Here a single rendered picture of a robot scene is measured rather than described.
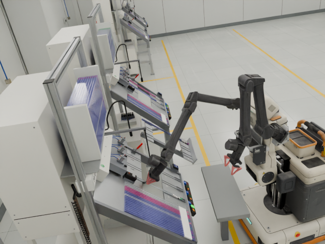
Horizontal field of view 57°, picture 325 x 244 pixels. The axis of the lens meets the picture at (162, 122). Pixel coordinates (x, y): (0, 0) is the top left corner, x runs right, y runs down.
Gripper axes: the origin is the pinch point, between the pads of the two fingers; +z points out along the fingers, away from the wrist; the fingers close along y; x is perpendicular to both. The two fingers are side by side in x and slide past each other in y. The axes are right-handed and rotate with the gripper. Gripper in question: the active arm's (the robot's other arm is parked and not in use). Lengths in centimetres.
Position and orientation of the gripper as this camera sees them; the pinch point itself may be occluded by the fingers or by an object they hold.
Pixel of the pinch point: (147, 182)
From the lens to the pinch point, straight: 208.9
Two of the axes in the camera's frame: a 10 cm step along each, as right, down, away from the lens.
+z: -5.8, 7.4, 3.5
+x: 8.1, 4.7, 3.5
